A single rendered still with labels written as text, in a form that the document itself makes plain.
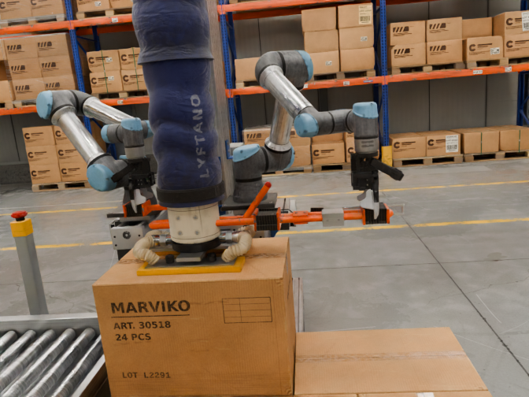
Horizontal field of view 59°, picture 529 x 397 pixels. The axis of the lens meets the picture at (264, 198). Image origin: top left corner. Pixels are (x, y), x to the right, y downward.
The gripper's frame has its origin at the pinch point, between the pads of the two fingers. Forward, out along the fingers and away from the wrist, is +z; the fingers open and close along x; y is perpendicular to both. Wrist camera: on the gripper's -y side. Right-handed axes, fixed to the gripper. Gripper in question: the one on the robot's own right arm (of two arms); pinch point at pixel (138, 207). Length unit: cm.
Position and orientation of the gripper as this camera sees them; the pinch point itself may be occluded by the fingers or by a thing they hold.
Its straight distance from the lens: 195.8
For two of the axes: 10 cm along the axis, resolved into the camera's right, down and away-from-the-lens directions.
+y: 9.9, -0.6, -1.2
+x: 1.0, -2.2, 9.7
